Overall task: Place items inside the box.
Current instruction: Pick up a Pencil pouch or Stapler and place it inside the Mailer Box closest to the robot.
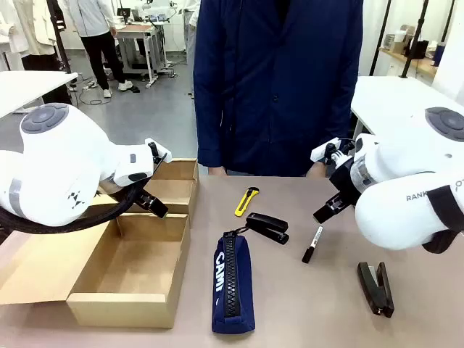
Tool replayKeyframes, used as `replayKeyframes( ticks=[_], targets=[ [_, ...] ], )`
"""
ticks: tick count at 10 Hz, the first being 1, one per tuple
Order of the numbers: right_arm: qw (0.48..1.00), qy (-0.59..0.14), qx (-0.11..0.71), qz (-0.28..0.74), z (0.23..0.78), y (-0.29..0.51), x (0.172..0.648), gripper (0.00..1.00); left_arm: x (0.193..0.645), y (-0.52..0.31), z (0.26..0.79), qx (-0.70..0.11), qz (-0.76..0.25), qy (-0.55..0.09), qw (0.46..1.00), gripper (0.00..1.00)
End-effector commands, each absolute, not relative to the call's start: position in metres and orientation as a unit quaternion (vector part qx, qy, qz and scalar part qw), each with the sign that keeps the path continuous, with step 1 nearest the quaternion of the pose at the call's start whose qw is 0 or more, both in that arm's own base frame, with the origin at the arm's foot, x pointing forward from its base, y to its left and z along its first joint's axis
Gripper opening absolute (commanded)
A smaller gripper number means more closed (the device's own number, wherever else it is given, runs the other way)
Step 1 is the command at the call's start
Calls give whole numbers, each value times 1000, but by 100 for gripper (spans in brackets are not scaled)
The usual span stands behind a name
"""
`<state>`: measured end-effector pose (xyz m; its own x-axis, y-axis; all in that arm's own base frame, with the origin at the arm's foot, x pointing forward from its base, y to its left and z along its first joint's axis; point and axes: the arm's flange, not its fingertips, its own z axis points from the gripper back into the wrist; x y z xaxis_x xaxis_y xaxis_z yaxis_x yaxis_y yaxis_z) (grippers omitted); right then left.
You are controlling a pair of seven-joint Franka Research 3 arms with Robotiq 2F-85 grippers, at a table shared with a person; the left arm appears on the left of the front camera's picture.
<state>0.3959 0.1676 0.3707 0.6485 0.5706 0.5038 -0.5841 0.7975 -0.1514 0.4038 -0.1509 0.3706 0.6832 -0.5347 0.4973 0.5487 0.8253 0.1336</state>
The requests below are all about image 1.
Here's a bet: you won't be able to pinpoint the large cardboard box with lid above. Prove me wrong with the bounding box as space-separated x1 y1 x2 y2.
0 194 192 330

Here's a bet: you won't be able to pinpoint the navy zip pencil case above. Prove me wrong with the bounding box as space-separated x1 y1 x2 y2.
211 226 256 334

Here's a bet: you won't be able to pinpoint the black stapler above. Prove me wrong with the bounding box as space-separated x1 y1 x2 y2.
245 212 290 245

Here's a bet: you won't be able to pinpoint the bystander white coat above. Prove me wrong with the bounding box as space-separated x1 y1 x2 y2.
0 0 17 72
12 0 73 105

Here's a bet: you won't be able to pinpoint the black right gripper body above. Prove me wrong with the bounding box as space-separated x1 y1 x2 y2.
328 159 363 207

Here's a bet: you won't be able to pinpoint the person right forearm navy sleeve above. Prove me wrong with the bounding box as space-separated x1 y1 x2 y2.
194 90 228 170

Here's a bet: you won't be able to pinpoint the yellow utility knife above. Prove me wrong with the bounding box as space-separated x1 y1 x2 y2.
234 186 261 218

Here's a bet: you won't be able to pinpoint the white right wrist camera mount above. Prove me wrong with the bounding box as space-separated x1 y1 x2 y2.
310 137 355 167

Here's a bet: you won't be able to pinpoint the black tripod pole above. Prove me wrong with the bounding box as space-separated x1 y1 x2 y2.
398 0 428 80
46 0 73 73
369 0 392 75
440 0 457 46

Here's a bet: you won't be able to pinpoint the small black box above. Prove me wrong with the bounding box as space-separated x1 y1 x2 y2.
409 39 430 59

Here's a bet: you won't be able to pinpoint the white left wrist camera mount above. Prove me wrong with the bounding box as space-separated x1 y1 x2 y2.
144 138 173 164

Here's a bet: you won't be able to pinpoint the bystander grey jacket black trousers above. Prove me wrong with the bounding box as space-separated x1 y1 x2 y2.
67 0 134 99

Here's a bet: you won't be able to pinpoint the background brown cardboard box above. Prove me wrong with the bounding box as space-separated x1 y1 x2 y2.
398 24 421 41

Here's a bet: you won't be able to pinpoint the grey standing desk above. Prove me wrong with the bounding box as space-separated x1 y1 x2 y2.
115 23 172 90

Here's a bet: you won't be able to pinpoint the person left hand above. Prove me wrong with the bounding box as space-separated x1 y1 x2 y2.
306 161 329 178

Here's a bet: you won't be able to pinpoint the black strap on right arm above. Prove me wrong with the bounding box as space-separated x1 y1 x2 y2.
421 184 464 254

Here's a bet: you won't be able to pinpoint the black left arm cable bundle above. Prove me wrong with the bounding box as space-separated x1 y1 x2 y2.
0 183 146 235

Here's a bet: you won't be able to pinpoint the white table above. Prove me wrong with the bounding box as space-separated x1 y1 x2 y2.
0 70 79 119
349 75 464 137

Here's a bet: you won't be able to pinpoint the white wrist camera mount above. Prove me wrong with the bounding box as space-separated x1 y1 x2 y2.
144 138 173 164
310 137 355 167

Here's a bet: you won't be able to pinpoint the person torso navy jacket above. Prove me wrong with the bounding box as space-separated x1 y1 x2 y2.
193 0 365 178

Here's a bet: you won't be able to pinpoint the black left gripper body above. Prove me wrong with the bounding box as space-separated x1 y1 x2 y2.
134 187 157 210

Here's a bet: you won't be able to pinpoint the wooden counter desk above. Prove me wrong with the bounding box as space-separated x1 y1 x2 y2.
378 46 438 79

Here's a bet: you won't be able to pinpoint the dark brown stapler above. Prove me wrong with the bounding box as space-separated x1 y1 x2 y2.
357 261 395 319

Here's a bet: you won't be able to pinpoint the person left forearm navy sleeve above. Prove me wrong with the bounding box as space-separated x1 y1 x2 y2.
322 83 365 164

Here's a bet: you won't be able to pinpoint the black marker pen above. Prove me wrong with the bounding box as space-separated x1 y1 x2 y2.
301 225 324 265

